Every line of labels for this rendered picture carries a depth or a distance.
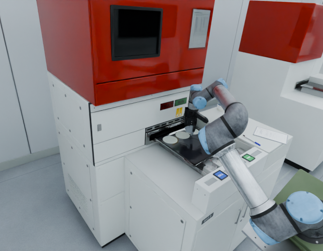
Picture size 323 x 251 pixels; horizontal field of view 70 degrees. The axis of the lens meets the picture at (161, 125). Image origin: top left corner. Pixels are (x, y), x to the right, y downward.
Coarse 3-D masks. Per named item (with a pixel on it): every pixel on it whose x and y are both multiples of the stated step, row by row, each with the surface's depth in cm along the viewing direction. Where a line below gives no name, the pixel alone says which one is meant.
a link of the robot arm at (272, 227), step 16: (208, 128) 100; (224, 128) 96; (208, 144) 99; (224, 144) 96; (224, 160) 97; (240, 160) 96; (240, 176) 94; (240, 192) 95; (256, 192) 91; (256, 208) 90; (272, 208) 88; (256, 224) 90; (272, 224) 86; (288, 224) 85; (272, 240) 86
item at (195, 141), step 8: (184, 128) 170; (192, 136) 160; (168, 144) 149; (176, 144) 150; (184, 144) 150; (192, 144) 151; (200, 144) 151; (184, 152) 142; (192, 152) 143; (200, 152) 143; (192, 160) 135; (200, 160) 136
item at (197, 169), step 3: (159, 144) 162; (165, 147) 157; (168, 150) 155; (171, 153) 153; (174, 153) 151; (177, 156) 149; (180, 159) 148; (186, 162) 144; (189, 165) 142; (192, 168) 141; (195, 168) 139; (198, 168) 137; (201, 168) 137; (198, 171) 138; (201, 171) 136
